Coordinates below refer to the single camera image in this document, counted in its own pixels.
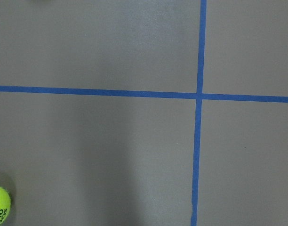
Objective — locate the yellow tennis ball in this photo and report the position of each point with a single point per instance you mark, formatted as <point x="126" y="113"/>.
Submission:
<point x="5" y="204"/>

